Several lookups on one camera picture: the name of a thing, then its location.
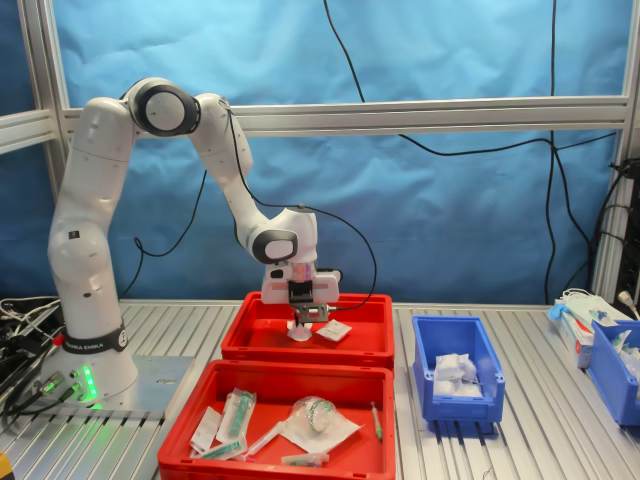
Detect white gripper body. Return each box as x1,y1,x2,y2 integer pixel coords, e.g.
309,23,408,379
259,263,342,305

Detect white bandage roll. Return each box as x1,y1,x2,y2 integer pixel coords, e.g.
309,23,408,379
434,352,479,384
286,319,315,344
433,378,484,400

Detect cardboard face mask box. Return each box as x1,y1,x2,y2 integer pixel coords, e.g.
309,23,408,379
553,309,597,370

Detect flat printed bandage packet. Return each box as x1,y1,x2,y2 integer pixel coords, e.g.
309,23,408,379
314,321,351,344

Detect red plastic crate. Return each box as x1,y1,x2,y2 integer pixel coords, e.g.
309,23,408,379
220,291,394,371
157,358,398,480

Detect coiled tubing clear package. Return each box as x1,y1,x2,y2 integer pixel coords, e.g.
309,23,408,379
278,394,365,450

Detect large green syringe package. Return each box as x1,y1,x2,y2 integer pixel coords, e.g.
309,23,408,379
215,389,258,445

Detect pink tipped syringe package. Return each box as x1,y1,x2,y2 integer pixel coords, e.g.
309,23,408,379
243,418,287,460

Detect thin green tipped needle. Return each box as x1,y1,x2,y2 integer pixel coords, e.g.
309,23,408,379
368,401,385,442

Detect small green cannula packet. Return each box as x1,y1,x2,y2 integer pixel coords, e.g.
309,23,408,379
279,451,332,470

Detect white printed paper packet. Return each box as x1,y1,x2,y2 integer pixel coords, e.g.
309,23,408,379
188,405,225,450

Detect slim green syringe package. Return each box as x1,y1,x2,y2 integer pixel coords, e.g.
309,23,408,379
191,433,250,462

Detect blue plastic storage bin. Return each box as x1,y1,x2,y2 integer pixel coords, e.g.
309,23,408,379
411,314,506,422
585,318,640,427

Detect light blue face masks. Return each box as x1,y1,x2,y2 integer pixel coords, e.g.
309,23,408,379
547,288,619,326

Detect blue fabric backdrop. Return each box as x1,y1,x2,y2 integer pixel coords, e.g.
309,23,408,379
0,0,640,306

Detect white power plug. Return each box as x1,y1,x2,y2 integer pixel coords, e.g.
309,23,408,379
617,289,640,321

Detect pile of clear medical packets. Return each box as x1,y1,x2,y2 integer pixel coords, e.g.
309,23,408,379
607,327,640,379

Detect black equipment rack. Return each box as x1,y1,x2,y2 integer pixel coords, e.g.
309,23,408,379
612,157,640,311

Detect grey wrist camera black mount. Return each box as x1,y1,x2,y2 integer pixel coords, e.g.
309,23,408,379
288,280,330,324

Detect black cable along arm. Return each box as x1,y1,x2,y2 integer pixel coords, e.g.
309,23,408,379
119,99,379,314

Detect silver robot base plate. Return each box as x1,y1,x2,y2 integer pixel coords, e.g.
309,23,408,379
47,354,195,422

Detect black hanging cable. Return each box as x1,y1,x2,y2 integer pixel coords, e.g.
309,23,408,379
543,0,559,304
322,0,619,156

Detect black cable with metal connector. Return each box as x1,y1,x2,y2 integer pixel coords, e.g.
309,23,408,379
0,372,69,426

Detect aluminium profile frame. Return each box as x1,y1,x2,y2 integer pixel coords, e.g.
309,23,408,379
0,0,640,306

